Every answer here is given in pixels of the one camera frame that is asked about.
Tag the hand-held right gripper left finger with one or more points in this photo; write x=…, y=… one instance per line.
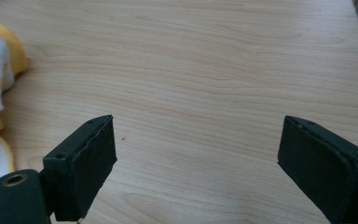
x=84, y=174

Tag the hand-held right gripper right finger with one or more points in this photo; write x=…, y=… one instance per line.
x=320, y=174

